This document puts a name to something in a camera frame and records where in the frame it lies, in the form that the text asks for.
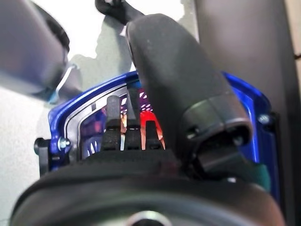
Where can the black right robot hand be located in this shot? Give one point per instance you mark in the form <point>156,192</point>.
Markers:
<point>178,82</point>

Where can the blue plastic shopping basket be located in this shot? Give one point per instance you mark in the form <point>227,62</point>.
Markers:
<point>249,99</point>

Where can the wooden display shelf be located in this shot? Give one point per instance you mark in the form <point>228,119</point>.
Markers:
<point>247,35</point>

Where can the silver right robot leg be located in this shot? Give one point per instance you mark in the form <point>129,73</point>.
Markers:
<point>28,47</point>

